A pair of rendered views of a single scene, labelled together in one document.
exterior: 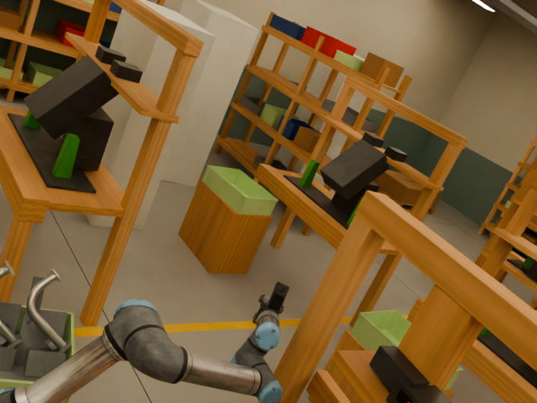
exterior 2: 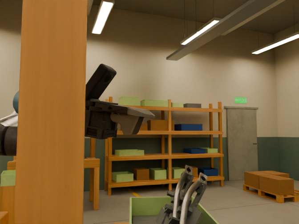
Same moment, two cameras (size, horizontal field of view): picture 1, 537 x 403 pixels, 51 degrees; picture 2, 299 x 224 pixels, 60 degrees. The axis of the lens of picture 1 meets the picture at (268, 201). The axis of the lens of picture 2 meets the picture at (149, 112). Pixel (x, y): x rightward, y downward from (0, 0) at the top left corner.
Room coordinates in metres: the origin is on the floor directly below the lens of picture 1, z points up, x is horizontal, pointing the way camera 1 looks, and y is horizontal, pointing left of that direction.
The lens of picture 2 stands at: (2.07, -0.65, 1.38)
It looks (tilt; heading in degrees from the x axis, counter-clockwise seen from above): 5 degrees up; 114
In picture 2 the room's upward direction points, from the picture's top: straight up
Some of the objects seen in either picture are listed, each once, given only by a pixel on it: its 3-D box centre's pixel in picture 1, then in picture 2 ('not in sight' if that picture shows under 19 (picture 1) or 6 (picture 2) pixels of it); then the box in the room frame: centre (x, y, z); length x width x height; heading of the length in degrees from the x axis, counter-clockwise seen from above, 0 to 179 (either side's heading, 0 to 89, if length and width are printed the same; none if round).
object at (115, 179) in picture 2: not in sight; (166, 143); (-0.17, 5.52, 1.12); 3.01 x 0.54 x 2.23; 43
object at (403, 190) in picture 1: (404, 191); not in sight; (10.44, -2.25, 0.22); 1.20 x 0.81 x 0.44; 136
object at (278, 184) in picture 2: not in sight; (274, 184); (2.27, 5.85, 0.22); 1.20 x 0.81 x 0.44; 128
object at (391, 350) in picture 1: (398, 373); not in sight; (1.40, -0.52, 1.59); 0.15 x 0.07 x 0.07; 38
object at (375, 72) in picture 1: (298, 116); not in sight; (7.59, 0.11, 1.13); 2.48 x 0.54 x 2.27; 43
